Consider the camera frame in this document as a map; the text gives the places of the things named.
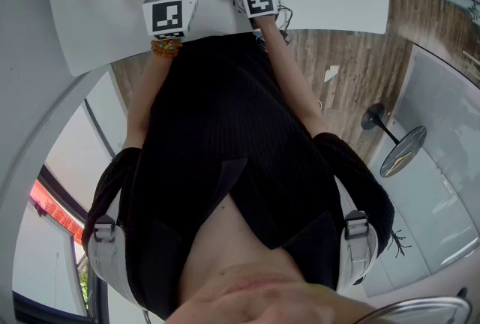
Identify person's right forearm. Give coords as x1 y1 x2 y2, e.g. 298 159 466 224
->
258 20 327 138

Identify round black marble table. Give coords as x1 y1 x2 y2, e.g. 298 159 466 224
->
360 103 428 179

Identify person's neck and chin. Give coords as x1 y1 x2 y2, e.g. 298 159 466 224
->
164 198 376 324

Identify person's black knit top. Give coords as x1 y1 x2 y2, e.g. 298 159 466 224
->
81 31 395 320

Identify white shoulder strap with buckle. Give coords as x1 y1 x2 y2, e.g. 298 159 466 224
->
86 187 140 307
333 175 379 293

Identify orange beaded bracelet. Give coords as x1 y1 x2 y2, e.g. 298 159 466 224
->
150 37 184 58

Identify person's left forearm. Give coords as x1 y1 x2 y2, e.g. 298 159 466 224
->
122 50 181 151

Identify black window frame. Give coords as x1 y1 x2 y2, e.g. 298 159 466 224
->
13 163 113 324

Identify silver metal rim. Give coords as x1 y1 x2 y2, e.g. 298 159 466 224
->
352 288 473 324

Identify thin grey cable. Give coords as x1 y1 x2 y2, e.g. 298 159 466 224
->
277 5 294 44

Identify red banner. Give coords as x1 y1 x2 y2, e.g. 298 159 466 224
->
29 179 89 247

